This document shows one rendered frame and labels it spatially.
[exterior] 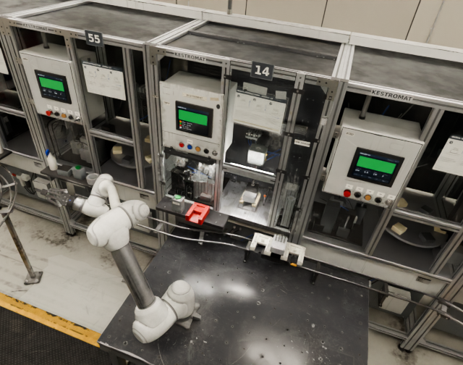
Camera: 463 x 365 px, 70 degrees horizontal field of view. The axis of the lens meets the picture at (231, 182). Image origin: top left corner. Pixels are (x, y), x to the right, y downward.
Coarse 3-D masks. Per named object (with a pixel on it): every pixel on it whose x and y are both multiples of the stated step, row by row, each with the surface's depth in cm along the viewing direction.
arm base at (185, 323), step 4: (196, 304) 211; (196, 308) 209; (192, 312) 203; (188, 316) 200; (192, 316) 203; (196, 316) 203; (200, 316) 203; (180, 320) 199; (184, 320) 200; (188, 320) 202; (180, 324) 200; (184, 324) 200; (188, 324) 200; (184, 328) 199; (188, 328) 199
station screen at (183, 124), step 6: (180, 108) 206; (186, 108) 204; (204, 114) 203; (180, 120) 211; (186, 120) 209; (180, 126) 213; (186, 126) 212; (192, 126) 210; (198, 126) 209; (204, 126) 207; (192, 132) 213; (198, 132) 211; (204, 132) 210
